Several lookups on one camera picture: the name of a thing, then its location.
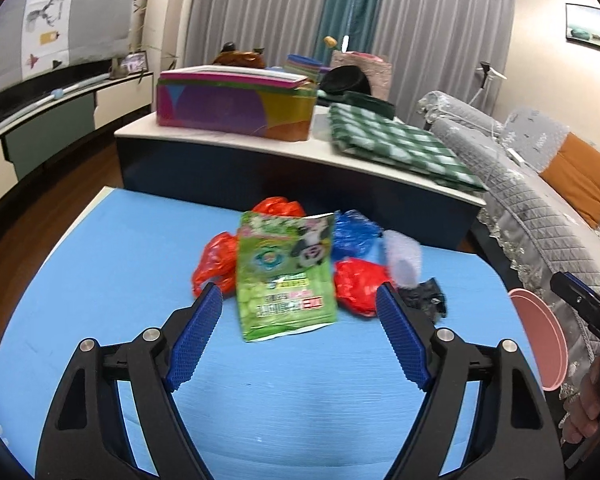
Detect white stand with black clip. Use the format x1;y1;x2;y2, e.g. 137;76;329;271
475;61;507;106

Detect person's right hand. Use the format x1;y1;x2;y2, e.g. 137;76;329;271
562;357;600;443

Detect brown figurine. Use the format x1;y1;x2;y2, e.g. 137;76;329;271
212;42;268;68

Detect teal curtain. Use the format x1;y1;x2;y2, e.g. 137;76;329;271
322;0;386;58

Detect red plastic bag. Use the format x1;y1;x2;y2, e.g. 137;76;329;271
332;257;396;317

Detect grey printed television cover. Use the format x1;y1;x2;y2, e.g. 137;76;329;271
0;0;133;106

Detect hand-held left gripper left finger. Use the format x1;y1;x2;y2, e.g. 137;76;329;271
35;282;224;480

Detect green checked cloth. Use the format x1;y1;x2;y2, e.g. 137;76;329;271
327;102;488;193

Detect orange-red plastic bag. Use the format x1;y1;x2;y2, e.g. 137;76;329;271
252;197;306;219
192;232;238;299

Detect sofa with grey quilted cover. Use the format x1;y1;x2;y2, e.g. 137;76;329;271
415;90;600;396

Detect blue plastic bag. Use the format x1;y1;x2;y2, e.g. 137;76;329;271
332;210;384;262

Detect black plastic wrapper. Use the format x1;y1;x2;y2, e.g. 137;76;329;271
397;277;449;319

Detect dark green tray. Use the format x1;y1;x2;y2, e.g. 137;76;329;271
344;91;396;120

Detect pink trash bin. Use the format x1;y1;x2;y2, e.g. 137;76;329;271
507;287;569;392

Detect grey curtain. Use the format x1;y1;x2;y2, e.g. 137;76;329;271
185;0;336;68
370;0;516;126

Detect white rod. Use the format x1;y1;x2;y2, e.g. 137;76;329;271
0;74;113;143

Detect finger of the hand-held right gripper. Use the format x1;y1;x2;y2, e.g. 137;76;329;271
550;271;600;322

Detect small photo frame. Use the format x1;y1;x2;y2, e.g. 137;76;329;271
120;51;148;73

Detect stack of coloured bowls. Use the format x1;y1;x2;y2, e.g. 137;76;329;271
285;53;323;81

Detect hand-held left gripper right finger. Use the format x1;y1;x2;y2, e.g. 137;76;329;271
376;282;566;480

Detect framed wall picture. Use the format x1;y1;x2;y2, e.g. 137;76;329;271
565;3;600;56

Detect colourful box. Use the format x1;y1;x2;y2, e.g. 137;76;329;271
155;65;318;143

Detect orange cushion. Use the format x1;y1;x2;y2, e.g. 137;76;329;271
539;132;600;231

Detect coffee table with white top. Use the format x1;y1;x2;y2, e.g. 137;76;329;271
114;65;488;253

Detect green snack packet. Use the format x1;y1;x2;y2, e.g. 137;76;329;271
235;210;339;343

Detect television cabinet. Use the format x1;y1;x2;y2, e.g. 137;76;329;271
0;72;156;211

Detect pink lace basket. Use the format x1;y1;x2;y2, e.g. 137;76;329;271
330;50;393;101

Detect blue tablecloth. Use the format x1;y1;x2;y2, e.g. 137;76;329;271
0;186;551;480

